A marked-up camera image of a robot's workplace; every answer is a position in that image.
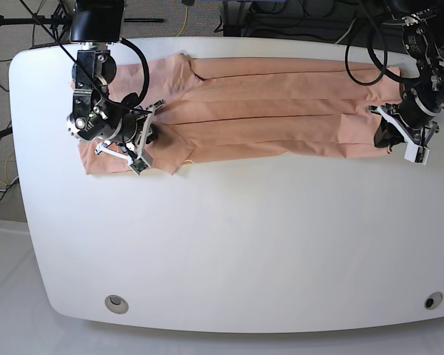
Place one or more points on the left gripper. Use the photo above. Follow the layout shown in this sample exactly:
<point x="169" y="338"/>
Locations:
<point x="411" y="116"/>

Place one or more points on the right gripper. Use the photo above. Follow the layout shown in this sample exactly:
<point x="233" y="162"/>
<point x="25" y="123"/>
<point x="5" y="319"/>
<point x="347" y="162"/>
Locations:
<point x="134" y="133"/>

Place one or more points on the peach pink T-shirt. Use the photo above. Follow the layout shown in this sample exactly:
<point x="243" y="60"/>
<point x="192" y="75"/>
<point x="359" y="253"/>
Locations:
<point x="235" y="108"/>

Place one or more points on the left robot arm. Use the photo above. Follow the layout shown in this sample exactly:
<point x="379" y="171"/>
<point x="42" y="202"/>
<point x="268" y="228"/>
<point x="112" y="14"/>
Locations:
<point x="422" y="97"/>

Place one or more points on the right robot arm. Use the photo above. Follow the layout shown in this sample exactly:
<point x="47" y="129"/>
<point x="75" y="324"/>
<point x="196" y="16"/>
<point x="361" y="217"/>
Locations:
<point x="94" y="116"/>

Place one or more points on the black tripod stand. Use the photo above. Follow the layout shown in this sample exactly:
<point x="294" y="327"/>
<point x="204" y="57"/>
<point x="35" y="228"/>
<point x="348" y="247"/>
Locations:
<point x="60" y="21"/>

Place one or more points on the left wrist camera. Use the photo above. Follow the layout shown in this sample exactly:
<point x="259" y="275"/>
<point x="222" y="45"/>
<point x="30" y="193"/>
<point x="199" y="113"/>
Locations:
<point x="416" y="154"/>

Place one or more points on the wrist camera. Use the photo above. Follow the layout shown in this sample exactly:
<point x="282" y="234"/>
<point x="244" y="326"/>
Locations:
<point x="139" y="163"/>
<point x="416" y="154"/>

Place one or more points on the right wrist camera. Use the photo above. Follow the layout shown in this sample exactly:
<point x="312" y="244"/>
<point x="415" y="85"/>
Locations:
<point x="139" y="163"/>

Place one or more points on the black equipment frame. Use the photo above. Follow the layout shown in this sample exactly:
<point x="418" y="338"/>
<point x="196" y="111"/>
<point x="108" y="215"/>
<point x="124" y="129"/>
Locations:
<point x="332" y="22"/>

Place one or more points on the right table cable grommet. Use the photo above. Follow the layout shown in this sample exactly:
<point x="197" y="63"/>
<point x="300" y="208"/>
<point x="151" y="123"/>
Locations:
<point x="433" y="300"/>

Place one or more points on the table cable grommet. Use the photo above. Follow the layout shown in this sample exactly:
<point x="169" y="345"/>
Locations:
<point x="116" y="304"/>
<point x="433" y="300"/>

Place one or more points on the left table cable grommet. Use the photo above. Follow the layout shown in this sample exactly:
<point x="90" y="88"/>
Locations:
<point x="116" y="304"/>

